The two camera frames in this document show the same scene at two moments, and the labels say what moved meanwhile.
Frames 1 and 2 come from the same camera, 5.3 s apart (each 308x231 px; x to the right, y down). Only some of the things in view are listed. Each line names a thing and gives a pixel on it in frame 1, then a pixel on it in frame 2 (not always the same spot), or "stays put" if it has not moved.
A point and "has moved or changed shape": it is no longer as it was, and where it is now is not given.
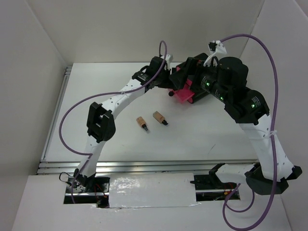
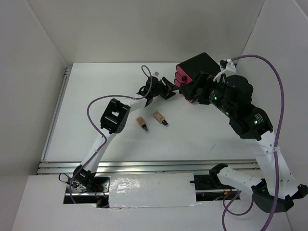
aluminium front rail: [104, 167] stays put
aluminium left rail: [68, 71] stays put
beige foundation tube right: [160, 118] stays put
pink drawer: [186, 93] has moved or changed shape
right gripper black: [179, 82] → [204, 82]
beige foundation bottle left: [142, 122] stays put
